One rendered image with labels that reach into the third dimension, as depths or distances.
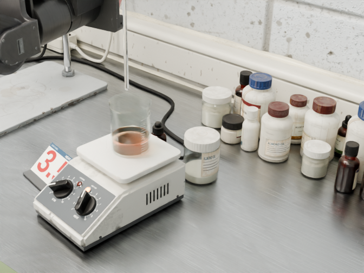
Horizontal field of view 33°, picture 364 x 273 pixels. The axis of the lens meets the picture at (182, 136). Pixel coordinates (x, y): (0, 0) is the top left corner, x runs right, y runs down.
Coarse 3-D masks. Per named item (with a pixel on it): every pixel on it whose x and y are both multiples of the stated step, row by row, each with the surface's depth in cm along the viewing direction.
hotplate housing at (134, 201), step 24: (96, 168) 92; (168, 168) 93; (120, 192) 87; (144, 192) 90; (168, 192) 94; (48, 216) 90; (120, 216) 88; (144, 216) 92; (72, 240) 87; (96, 240) 87
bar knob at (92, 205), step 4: (84, 192) 87; (80, 196) 87; (84, 196) 87; (88, 196) 87; (80, 200) 86; (84, 200) 87; (88, 200) 87; (92, 200) 87; (76, 204) 86; (80, 204) 86; (84, 204) 87; (88, 204) 87; (92, 204) 87; (76, 208) 86; (80, 208) 86; (84, 208) 87; (88, 208) 87; (92, 208) 87; (76, 212) 87; (80, 212) 86; (84, 212) 87; (88, 212) 86
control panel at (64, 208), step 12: (72, 168) 93; (72, 180) 92; (84, 180) 91; (48, 192) 92; (72, 192) 90; (96, 192) 89; (108, 192) 88; (48, 204) 90; (60, 204) 90; (72, 204) 89; (96, 204) 87; (108, 204) 86; (60, 216) 88; (72, 216) 87; (84, 216) 87; (96, 216) 86; (72, 228) 86; (84, 228) 85
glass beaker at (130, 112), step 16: (112, 96) 92; (128, 96) 93; (144, 96) 92; (112, 112) 89; (128, 112) 88; (144, 112) 89; (112, 128) 90; (128, 128) 89; (144, 128) 90; (112, 144) 92; (128, 144) 90; (144, 144) 91
